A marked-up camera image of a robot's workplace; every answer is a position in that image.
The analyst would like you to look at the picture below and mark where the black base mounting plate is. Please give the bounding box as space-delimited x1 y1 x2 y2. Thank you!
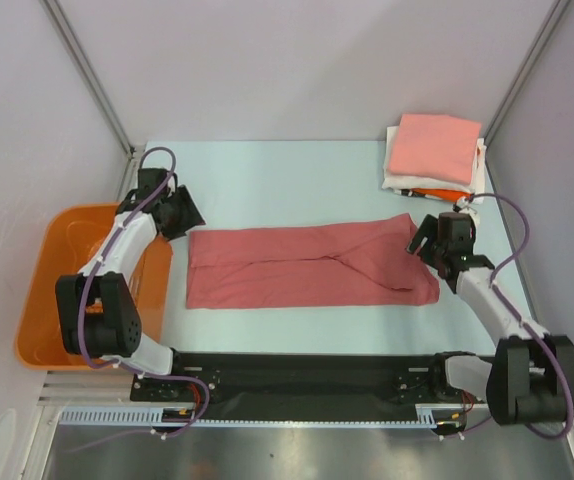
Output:
129 352 498 422

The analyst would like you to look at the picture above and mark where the right aluminium frame post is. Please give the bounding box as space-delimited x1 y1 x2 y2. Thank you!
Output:
484 0 573 146

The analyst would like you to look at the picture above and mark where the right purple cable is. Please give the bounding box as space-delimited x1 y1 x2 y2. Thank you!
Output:
436 192 574 441

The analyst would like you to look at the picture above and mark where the orange plastic laundry basket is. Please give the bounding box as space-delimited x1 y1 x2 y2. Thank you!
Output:
15 203 173 371

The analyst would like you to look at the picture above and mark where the folded orange white t shirt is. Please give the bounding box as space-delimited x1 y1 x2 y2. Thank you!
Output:
394 189 483 205

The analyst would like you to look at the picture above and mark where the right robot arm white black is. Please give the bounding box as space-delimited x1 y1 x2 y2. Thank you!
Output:
407 212 574 431

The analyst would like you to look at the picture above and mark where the white slotted cable duct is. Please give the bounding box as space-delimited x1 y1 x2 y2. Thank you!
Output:
58 406 462 430

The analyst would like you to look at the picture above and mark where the red t shirt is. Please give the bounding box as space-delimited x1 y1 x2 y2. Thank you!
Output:
186 214 440 309

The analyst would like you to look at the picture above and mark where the folded pink t shirt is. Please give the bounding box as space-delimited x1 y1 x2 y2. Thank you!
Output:
386 113 482 186

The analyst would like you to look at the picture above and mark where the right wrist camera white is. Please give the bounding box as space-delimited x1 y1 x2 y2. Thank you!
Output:
452 196 478 218

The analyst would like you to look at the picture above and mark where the left aluminium frame post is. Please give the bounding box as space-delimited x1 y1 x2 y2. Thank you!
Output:
39 0 134 158

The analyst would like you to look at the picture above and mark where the aluminium frame post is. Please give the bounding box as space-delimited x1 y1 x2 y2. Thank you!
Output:
39 0 134 158
484 0 573 146

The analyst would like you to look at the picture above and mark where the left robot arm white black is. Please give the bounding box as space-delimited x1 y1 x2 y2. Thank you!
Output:
55 168 204 400

